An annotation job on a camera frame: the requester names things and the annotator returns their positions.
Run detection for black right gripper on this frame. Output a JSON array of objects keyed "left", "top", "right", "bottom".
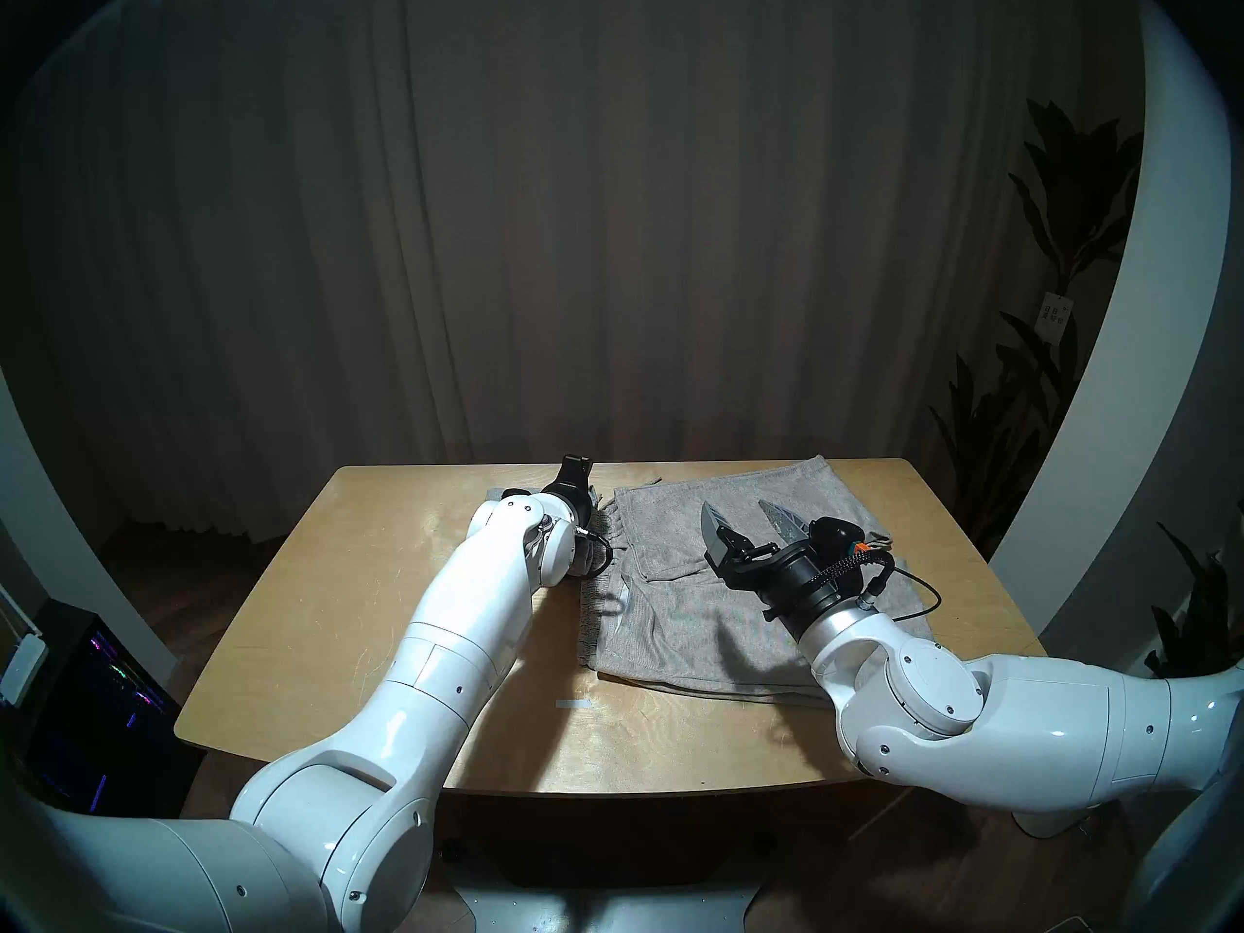
[{"left": 699, "top": 498, "right": 868, "bottom": 642}]

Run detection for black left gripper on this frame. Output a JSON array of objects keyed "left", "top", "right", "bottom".
[{"left": 539, "top": 453, "right": 600, "bottom": 534}]

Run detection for beige sweat shorts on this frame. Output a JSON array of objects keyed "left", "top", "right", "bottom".
[{"left": 579, "top": 455, "right": 936, "bottom": 710}]

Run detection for light wooden table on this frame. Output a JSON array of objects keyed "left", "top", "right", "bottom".
[{"left": 175, "top": 457, "right": 1046, "bottom": 799}]

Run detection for brown pleated curtain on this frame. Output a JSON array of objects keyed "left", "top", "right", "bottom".
[{"left": 0, "top": 0, "right": 1143, "bottom": 543}]

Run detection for tall dark leafy plant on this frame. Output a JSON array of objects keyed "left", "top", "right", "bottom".
[{"left": 928, "top": 99, "right": 1144, "bottom": 558}]

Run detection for white cylindrical pot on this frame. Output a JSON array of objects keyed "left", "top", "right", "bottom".
[{"left": 1011, "top": 805, "right": 1091, "bottom": 841}]

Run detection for small dark leafy plant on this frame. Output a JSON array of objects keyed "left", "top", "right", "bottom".
[{"left": 1147, "top": 523, "right": 1244, "bottom": 679}]

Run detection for black computer tower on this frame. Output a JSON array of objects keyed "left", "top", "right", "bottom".
[{"left": 24, "top": 601, "right": 207, "bottom": 817}]

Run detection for white router box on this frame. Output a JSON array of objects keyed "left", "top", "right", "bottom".
[{"left": 0, "top": 591, "right": 49, "bottom": 706}]

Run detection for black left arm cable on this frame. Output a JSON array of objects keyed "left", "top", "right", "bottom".
[{"left": 571, "top": 521, "right": 615, "bottom": 578}]

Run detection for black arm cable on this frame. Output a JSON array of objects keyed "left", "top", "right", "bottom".
[
  {"left": 571, "top": 521, "right": 615, "bottom": 578},
  {"left": 859, "top": 550, "right": 943, "bottom": 624}
]

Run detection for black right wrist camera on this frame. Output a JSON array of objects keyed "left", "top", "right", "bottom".
[{"left": 809, "top": 516, "right": 869, "bottom": 559}]

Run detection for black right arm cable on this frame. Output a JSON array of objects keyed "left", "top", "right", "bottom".
[{"left": 859, "top": 550, "right": 943, "bottom": 624}]

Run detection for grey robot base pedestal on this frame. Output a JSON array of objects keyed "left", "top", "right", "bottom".
[{"left": 442, "top": 863, "right": 771, "bottom": 933}]

